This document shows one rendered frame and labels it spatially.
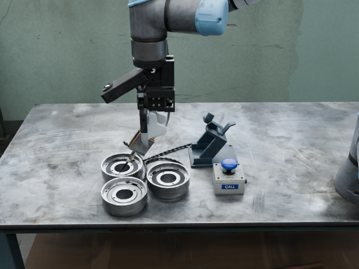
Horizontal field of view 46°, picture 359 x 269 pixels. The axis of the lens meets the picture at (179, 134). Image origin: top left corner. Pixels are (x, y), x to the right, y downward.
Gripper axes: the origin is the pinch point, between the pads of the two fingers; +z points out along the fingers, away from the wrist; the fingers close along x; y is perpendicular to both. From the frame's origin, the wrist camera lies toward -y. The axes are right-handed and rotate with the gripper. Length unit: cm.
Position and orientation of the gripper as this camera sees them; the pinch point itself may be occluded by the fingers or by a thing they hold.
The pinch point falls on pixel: (143, 138)
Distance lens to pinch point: 99.4
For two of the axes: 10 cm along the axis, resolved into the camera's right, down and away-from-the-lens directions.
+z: 0.0, 8.6, 5.1
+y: 10.0, -0.3, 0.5
